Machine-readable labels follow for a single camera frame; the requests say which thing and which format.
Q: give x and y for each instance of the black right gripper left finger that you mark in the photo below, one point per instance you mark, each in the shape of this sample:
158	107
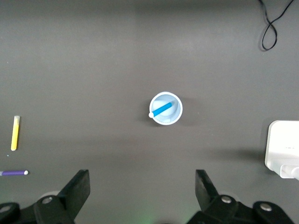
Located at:
63	203

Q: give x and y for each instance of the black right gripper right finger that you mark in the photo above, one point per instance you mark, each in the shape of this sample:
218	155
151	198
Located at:
222	205

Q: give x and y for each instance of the blue marker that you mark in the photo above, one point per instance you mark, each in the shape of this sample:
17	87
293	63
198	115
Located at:
163	109

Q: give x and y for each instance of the purple marker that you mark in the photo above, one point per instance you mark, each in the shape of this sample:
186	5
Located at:
14	173

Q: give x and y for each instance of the yellow marker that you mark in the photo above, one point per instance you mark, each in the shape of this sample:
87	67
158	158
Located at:
15	133

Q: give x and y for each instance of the white rectangular device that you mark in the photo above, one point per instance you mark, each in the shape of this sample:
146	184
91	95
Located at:
283	144

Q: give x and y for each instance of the light blue plastic cup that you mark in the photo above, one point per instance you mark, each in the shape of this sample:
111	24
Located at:
168	116

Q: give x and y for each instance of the dark grey table mat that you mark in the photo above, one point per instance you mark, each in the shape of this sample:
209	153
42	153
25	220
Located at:
116	58

